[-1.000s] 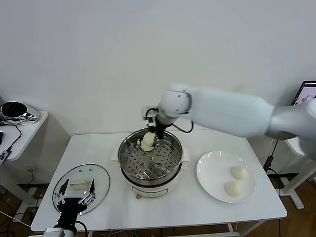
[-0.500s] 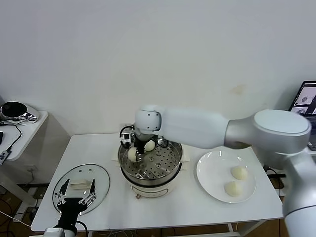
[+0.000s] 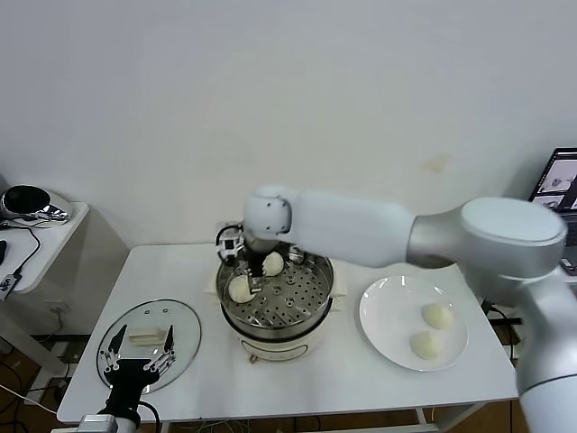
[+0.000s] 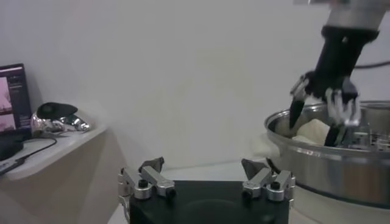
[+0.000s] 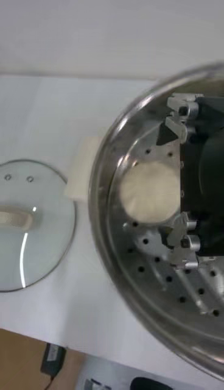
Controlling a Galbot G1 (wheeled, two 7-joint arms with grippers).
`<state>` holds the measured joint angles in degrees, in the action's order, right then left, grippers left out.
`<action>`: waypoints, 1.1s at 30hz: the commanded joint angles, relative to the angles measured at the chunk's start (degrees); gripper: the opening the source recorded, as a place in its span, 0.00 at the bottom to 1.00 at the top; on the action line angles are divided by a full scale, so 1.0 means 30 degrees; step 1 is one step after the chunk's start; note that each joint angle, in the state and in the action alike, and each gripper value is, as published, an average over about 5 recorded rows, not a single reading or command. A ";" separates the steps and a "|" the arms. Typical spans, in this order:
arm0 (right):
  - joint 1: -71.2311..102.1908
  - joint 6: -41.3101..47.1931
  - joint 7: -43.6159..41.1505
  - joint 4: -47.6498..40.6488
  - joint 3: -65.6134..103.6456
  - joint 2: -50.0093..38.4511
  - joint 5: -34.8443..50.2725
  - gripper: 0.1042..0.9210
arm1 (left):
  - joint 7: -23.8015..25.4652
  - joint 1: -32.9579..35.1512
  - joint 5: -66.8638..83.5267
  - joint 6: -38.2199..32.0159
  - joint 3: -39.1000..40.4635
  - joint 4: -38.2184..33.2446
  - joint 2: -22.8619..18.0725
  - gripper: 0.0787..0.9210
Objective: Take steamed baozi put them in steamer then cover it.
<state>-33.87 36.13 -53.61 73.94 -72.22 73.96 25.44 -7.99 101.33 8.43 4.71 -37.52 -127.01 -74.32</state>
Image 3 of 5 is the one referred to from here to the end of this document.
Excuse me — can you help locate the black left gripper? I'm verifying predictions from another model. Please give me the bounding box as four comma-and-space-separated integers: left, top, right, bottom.
97, 322, 179, 419

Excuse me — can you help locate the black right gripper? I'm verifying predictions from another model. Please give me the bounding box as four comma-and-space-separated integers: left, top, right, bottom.
245, 245, 272, 297

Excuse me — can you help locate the white steamed baozi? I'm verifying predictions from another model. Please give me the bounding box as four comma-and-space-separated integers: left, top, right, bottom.
228, 275, 253, 304
421, 302, 454, 331
409, 331, 445, 362
262, 251, 286, 277

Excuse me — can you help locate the glass lid cream handle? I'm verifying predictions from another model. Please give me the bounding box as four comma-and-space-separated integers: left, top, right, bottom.
96, 297, 202, 393

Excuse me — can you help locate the stainless steel steamer basket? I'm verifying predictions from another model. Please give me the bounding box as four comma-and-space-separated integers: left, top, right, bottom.
205, 241, 348, 344

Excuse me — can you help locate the white round plate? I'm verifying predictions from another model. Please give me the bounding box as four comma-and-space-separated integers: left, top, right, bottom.
359, 275, 470, 373

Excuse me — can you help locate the small white logo device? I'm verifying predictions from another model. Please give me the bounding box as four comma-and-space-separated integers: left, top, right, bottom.
0, 269, 24, 303

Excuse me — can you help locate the chrome and black device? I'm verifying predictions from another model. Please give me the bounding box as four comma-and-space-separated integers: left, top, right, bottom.
0, 183, 74, 226

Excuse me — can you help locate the grey open laptop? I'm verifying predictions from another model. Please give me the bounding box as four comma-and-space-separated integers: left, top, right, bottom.
527, 147, 577, 277

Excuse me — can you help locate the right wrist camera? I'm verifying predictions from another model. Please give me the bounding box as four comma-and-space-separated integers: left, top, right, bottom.
215, 228, 247, 265

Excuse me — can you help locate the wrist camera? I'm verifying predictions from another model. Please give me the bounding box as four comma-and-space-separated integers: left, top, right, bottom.
215, 228, 247, 265
78, 414, 119, 433

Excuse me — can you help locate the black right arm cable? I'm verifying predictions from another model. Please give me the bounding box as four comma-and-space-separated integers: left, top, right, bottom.
215, 225, 235, 263

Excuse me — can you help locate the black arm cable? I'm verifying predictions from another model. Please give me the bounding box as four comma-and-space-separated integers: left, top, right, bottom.
215, 225, 235, 263
134, 399, 161, 433

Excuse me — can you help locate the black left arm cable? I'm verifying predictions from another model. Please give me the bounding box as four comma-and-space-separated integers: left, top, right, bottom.
134, 399, 161, 433

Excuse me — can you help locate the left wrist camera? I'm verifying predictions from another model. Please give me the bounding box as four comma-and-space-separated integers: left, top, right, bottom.
78, 414, 119, 433

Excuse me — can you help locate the thin black cable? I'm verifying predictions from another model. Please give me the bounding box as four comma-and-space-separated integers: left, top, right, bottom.
0, 223, 41, 277

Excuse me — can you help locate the white work table frame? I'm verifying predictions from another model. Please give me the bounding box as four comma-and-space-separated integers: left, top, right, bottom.
157, 400, 492, 433

